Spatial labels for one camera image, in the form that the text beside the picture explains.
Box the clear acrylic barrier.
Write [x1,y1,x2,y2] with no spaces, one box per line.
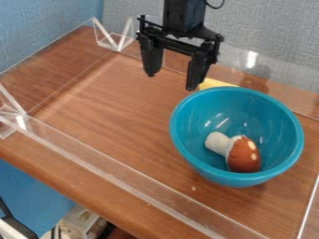
[121,31,319,120]
[0,85,269,239]

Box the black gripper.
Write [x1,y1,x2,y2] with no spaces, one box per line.
[138,0,225,91]

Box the clear acrylic back barrier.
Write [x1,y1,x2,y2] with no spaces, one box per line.
[121,31,319,120]

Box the white power strip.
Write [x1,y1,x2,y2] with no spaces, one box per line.
[51,204,107,239]

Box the yellow object behind bowl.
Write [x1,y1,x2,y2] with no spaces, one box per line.
[199,77,235,91]

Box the blue plastic bowl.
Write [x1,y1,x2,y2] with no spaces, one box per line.
[170,87,306,188]

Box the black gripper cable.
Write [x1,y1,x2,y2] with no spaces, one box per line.
[203,0,227,10]

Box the clear acrylic front barrier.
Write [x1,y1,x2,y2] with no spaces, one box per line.
[0,85,269,239]

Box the brown white toy mushroom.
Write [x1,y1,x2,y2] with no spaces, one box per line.
[205,132,262,173]

